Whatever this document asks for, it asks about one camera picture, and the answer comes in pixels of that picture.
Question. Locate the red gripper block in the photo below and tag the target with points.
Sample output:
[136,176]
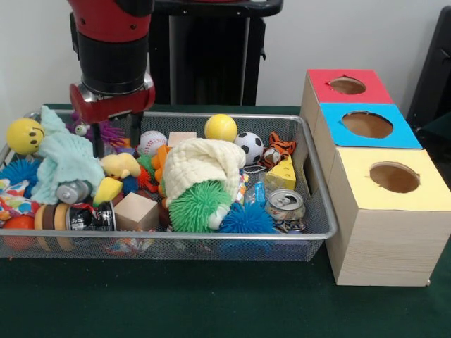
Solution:
[116,105]

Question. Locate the yellow duck plush toy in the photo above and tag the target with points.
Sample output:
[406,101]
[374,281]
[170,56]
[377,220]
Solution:
[120,165]

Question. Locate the cream cloth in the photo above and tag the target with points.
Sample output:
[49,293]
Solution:
[201,162]

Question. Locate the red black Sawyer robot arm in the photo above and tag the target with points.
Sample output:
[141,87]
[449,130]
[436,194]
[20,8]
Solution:
[112,53]

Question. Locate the silver mesh bin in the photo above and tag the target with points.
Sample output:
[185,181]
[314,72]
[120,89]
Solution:
[282,246]

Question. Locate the wooden box with three holes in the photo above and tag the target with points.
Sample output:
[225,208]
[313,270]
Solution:
[387,229]

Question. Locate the purple spiky toy with eyes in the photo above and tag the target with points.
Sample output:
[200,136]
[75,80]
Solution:
[112,134]

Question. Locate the white baseball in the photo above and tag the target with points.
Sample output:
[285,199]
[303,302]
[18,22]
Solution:
[152,142]

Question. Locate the light blue cloth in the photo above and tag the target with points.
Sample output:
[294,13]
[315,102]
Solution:
[67,162]

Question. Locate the yellow plastic ball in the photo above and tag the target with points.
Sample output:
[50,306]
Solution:
[23,135]

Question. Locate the plain yellow foam ball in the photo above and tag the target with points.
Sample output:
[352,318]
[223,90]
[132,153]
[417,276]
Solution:
[221,127]

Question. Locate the green spiky rubber ball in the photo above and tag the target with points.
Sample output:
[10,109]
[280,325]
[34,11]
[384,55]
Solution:
[195,209]

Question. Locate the small soccer ball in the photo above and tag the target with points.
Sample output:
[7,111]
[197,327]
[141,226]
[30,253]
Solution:
[249,148]

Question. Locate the blue spiky rubber ball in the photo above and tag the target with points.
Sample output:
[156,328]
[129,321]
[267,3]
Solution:
[246,220]

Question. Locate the tiger plush toy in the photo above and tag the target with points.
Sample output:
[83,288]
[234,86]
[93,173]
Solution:
[278,148]

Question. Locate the dark green table cloth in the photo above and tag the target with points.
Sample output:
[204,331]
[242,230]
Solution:
[437,130]
[176,303]

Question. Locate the black chair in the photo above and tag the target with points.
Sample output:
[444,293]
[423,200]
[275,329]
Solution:
[431,70]

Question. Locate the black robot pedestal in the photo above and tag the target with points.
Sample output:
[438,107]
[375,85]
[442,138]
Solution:
[211,53]

